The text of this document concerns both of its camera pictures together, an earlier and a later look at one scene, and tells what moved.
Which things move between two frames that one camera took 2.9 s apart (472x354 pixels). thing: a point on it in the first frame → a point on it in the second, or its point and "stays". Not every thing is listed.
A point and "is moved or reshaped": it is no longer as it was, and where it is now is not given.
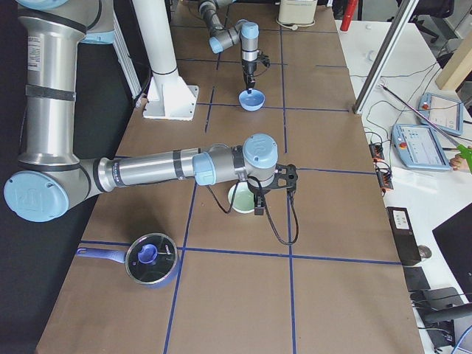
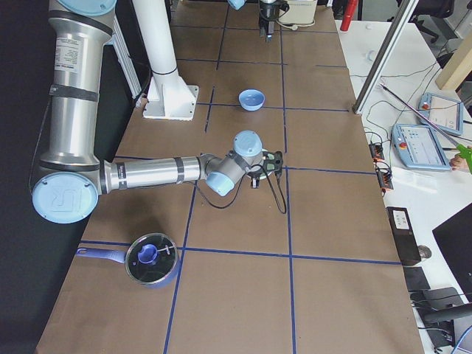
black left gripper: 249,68 → 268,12
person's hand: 459,164 stays
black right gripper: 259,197 → 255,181
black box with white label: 406,245 stays
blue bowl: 253,101 stays
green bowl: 244,198 is moved or reshaped
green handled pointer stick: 464,150 stays
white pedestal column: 169,96 stays
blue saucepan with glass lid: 151,259 stays
